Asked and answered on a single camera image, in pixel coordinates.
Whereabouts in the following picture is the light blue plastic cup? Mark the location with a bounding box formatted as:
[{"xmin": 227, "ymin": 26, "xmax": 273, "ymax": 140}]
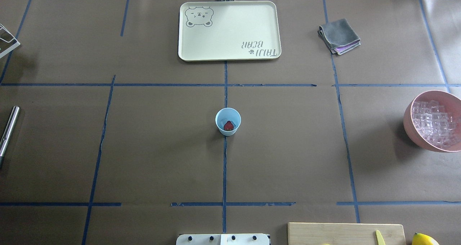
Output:
[{"xmin": 215, "ymin": 108, "xmax": 241, "ymax": 137}]

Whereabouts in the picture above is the red strawberry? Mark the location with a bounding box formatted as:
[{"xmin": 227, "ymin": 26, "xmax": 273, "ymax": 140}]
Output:
[{"xmin": 223, "ymin": 120, "xmax": 235, "ymax": 132}]

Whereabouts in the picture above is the steel muddler with black tip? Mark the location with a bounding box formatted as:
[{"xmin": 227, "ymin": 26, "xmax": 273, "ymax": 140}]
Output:
[{"xmin": 0, "ymin": 106, "xmax": 21, "ymax": 169}]

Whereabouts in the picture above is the pile of clear ice cubes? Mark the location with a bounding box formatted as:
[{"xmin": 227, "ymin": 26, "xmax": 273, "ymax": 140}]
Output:
[{"xmin": 411, "ymin": 99, "xmax": 460, "ymax": 149}]

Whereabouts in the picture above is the metal cup rack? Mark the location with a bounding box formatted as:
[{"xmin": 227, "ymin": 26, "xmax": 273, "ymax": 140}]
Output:
[{"xmin": 0, "ymin": 24, "xmax": 21, "ymax": 58}]

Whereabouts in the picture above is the cream bear serving tray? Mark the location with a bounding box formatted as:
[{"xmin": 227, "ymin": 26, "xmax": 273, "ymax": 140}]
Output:
[{"xmin": 178, "ymin": 1, "xmax": 282, "ymax": 62}]

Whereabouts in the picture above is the folded grey purple cloth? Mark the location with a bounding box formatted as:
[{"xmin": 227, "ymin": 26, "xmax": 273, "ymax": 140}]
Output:
[{"xmin": 318, "ymin": 18, "xmax": 361, "ymax": 55}]

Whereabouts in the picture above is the wooden cutting board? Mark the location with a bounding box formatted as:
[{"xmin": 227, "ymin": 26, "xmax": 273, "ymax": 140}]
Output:
[{"xmin": 287, "ymin": 222, "xmax": 406, "ymax": 245}]

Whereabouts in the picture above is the pink bowl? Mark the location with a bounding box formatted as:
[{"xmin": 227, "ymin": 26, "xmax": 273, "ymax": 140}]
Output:
[{"xmin": 403, "ymin": 90, "xmax": 460, "ymax": 153}]

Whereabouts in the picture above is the whole yellow lemon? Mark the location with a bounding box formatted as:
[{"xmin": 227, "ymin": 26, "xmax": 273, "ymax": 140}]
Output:
[{"xmin": 412, "ymin": 232, "xmax": 439, "ymax": 245}]

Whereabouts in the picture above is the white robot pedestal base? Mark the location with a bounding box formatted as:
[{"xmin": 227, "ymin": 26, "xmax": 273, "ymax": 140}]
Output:
[{"xmin": 176, "ymin": 233, "xmax": 271, "ymax": 245}]

